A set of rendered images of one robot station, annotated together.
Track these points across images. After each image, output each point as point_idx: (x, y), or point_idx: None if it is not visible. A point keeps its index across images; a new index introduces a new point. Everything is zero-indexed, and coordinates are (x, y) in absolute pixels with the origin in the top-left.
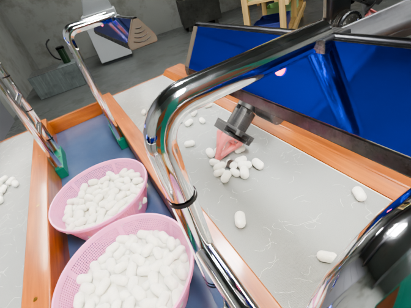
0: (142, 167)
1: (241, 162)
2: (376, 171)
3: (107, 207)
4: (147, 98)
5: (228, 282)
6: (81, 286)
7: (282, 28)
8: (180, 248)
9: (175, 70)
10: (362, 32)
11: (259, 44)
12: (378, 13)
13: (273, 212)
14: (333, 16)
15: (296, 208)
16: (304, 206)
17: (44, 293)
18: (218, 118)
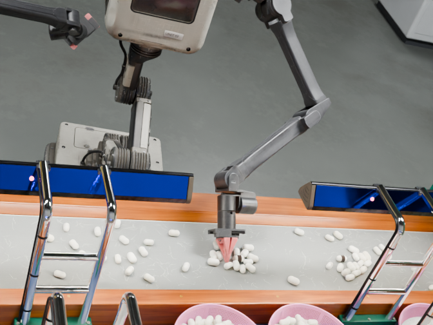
0: (207, 305)
1: (245, 253)
2: (292, 215)
3: None
4: (2, 258)
5: (397, 261)
6: None
7: (366, 186)
8: (299, 315)
9: None
10: (279, 144)
11: (361, 191)
12: (281, 133)
13: (292, 267)
14: (136, 86)
15: (293, 256)
16: (294, 254)
17: None
18: (217, 229)
